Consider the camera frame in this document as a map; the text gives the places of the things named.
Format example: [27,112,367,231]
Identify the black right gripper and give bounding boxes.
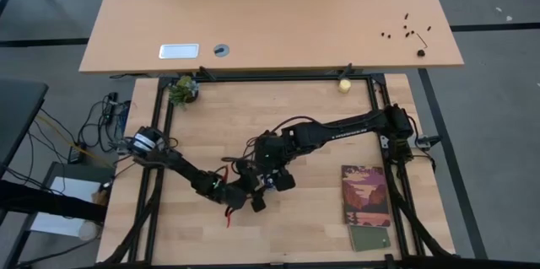
[255,132,297,192]

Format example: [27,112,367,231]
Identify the black aluminium frame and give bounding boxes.
[75,71,540,269]

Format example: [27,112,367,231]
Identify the blue floor item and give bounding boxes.
[117,100,132,135]

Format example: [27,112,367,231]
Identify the potted succulent plant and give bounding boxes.
[167,74,200,110]

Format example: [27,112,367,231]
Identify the black beam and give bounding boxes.
[0,179,107,224]

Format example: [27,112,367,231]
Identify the white rectangular tray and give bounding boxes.
[158,43,200,60]

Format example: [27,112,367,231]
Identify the clear plastic cup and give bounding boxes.
[78,219,101,242]

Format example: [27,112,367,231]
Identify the black clamp lever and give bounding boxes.
[337,62,354,80]
[197,65,217,82]

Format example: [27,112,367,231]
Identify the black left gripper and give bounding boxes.
[218,160,267,214]

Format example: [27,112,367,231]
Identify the black side table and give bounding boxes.
[0,78,50,177]

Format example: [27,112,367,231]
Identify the grey cart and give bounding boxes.
[3,161,116,269]

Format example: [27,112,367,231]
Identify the black power adapter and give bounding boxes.
[67,142,87,165]

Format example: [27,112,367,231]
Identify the yellow floor cable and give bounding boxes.
[35,112,113,167]

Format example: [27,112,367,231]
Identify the landscape art book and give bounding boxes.
[340,164,392,228]

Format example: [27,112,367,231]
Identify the beige wooden desk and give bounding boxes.
[78,0,465,75]

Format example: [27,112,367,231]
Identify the black power strip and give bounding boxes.
[105,90,120,123]

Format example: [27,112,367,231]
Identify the green notebook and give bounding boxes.
[348,224,392,253]

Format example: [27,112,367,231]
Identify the black floor cable bundle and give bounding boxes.
[24,91,127,164]

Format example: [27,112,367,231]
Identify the white paper sheet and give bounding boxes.
[30,175,102,237]

